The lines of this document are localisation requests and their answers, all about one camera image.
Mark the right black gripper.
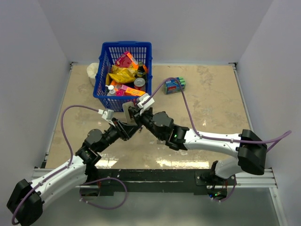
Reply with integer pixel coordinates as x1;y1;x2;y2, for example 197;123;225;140
130;106;165;140

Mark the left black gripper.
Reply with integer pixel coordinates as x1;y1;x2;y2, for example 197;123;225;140
97;117;140;153

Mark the grey remote control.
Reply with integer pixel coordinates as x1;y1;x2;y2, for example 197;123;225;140
122;102;138;125

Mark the grey battery cover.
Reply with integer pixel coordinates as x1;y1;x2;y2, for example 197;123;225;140
157;140;166;145

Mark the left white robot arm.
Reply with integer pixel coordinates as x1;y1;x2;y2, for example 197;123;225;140
7;119;140;226

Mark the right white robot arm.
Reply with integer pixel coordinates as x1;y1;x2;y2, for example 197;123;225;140
128;107;267;185

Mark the metal tin can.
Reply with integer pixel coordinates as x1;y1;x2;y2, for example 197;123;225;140
134;77;146;91

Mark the white pump bottle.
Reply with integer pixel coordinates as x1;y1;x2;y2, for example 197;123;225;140
106;85;116;96

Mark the dark sauce bottle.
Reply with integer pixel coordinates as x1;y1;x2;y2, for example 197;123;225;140
136;61;147;79

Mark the yellow chips bag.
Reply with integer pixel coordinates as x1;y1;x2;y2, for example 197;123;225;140
108;65;137;84

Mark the sponge pack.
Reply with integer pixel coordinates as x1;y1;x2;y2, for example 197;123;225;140
163;77;186;95

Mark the pink orange snack box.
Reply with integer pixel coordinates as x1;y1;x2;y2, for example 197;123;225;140
115;51;138;70

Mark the white paper roll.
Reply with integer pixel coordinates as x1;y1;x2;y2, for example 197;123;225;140
87;63;99;87

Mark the blue plastic basket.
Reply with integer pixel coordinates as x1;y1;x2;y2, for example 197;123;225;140
93;41;152;112

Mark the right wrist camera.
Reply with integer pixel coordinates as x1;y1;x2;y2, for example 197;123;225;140
137;93;155;115

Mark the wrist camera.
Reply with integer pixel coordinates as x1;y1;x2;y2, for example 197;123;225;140
98;109;114;121
137;93;155;115

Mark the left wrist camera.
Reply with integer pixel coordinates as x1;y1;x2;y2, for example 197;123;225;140
98;109;114;121

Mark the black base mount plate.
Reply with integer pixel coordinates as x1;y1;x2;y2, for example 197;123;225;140
85;167;236;199

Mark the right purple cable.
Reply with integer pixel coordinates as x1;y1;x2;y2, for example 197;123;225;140
144;77;292;151

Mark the purple cable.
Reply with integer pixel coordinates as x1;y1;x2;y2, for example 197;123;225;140
11;105;104;224
144;77;292;151

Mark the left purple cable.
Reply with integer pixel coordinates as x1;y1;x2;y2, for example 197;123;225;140
11;105;104;224

